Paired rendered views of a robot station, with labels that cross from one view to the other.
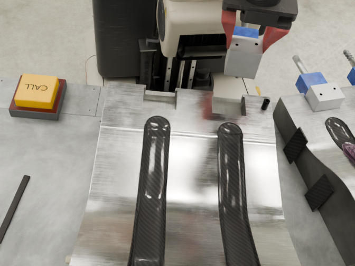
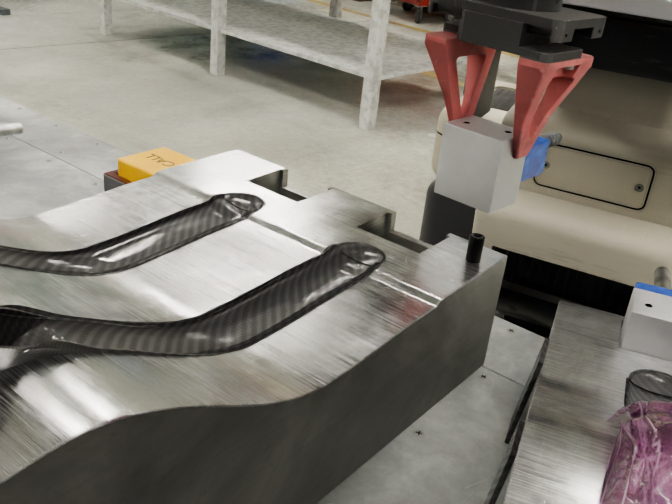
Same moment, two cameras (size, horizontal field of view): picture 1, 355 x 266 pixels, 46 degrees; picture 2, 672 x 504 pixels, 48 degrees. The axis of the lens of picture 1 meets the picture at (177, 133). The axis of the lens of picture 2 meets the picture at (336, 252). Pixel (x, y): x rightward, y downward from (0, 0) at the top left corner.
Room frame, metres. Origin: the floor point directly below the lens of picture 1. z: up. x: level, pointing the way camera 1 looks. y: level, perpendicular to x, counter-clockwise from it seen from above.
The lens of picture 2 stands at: (0.05, -0.36, 1.11)
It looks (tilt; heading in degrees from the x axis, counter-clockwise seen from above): 27 degrees down; 42
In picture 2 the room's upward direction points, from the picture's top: 6 degrees clockwise
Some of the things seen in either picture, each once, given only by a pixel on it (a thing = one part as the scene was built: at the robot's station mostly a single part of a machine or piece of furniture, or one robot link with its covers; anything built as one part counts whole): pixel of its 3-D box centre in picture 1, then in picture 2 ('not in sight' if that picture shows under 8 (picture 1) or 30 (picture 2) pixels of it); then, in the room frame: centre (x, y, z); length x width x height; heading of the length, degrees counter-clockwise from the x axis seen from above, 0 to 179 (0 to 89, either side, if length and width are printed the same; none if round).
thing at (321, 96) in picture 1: (309, 82); (661, 311); (0.56, -0.22, 0.86); 0.13 x 0.05 x 0.05; 23
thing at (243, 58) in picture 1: (243, 37); (515, 151); (0.56, -0.08, 0.93); 0.13 x 0.05 x 0.05; 0
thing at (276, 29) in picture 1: (260, 26); (517, 86); (0.52, -0.09, 0.99); 0.07 x 0.07 x 0.09; 1
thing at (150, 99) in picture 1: (159, 104); (289, 205); (0.43, 0.04, 0.87); 0.05 x 0.05 x 0.04; 6
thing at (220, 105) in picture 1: (226, 110); (402, 253); (0.44, -0.07, 0.87); 0.05 x 0.05 x 0.04; 6
